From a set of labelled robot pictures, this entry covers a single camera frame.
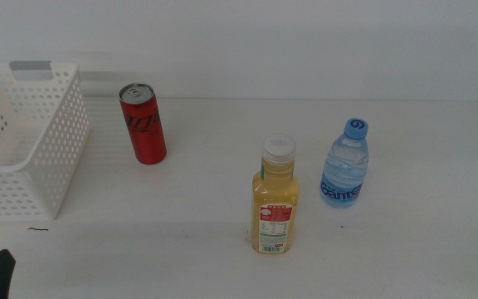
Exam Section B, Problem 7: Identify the red soda can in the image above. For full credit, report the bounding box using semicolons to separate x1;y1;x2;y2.
119;82;168;165

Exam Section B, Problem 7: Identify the yellow juice bottle white cap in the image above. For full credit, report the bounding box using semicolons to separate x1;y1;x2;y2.
250;133;300;255

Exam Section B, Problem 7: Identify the clear water bottle blue cap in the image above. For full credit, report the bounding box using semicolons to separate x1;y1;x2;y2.
319;117;370;209

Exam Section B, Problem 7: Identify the white perforated plastic basket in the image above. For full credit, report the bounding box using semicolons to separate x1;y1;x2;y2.
0;61;91;222

